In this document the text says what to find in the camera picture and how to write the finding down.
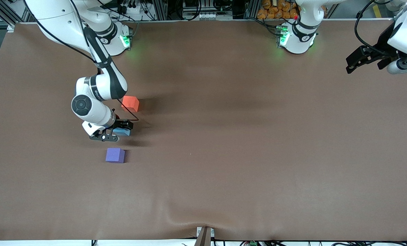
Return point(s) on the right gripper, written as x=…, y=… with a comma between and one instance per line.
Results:
x=121, y=123

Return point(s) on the purple foam block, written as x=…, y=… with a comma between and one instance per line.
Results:
x=114, y=154

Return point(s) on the light blue foam block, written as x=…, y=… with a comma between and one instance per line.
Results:
x=123, y=132

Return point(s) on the brown camera mount post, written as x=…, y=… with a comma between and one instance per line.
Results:
x=203, y=237

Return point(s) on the orange bag pile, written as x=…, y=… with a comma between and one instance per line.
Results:
x=275, y=10

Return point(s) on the white terminal strip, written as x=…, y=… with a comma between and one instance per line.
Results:
x=206, y=15

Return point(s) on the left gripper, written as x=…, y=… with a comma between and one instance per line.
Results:
x=382, y=43

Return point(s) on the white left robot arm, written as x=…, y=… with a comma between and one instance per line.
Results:
x=299, y=41

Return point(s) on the aluminium frame beam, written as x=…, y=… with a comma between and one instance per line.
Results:
x=4, y=12

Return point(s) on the aluminium frame post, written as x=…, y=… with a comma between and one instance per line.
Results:
x=253, y=8
x=160, y=8

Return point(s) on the white power strip with plugs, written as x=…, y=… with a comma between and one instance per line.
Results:
x=135, y=10

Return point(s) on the orange foam block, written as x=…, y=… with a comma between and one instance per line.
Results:
x=132, y=102

